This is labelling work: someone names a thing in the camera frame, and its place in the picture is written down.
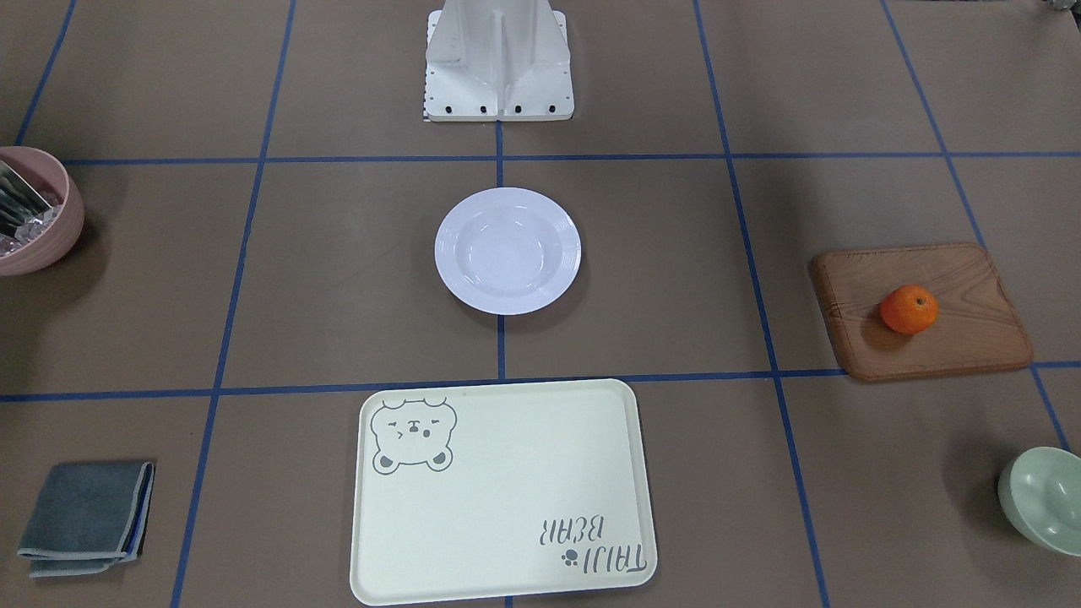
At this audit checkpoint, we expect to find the cream bear tray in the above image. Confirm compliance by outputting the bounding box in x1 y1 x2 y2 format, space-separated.
349 378 659 605

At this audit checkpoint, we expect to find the orange fruit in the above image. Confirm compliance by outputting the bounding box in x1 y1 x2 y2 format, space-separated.
877 285 939 335

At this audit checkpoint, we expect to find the white round plate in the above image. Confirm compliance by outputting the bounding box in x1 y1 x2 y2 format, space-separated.
435 187 584 316

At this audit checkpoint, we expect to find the wooden cutting board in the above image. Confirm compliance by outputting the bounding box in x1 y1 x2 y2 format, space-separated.
810 242 1035 382

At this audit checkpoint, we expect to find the grey folded cloth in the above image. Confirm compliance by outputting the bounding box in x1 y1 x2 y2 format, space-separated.
17 461 157 578

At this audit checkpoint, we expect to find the pink bowl with ice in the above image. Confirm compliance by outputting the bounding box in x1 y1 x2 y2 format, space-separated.
1 146 85 277

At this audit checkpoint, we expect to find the green ceramic bowl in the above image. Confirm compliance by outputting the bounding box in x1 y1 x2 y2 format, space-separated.
997 447 1080 557

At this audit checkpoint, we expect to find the metal scoop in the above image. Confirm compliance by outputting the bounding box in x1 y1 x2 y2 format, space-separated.
1 161 55 240

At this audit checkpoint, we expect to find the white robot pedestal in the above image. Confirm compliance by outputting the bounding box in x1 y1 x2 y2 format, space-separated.
422 1 575 122

